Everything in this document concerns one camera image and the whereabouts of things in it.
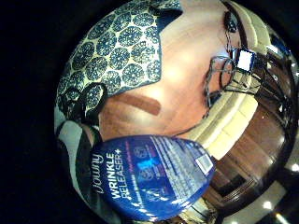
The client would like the white square device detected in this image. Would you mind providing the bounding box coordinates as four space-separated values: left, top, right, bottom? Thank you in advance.
235 48 256 75

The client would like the blue and cream patterned cloth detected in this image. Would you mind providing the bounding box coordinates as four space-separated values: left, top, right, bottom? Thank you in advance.
55 0 184 125

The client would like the dark wooden cabinet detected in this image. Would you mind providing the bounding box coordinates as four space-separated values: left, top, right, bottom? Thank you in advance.
204 99 289 216

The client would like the small black device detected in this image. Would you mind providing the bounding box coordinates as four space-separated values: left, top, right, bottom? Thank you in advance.
223 10 239 34

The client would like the tangle of black cables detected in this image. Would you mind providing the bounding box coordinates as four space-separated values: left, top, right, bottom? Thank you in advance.
203 46 292 120

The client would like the cream cushioned bench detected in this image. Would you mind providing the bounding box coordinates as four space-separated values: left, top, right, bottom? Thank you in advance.
183 1 273 161

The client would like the blue labelled spray bottle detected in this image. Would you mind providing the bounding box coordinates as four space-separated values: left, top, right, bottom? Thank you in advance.
89 133 217 222

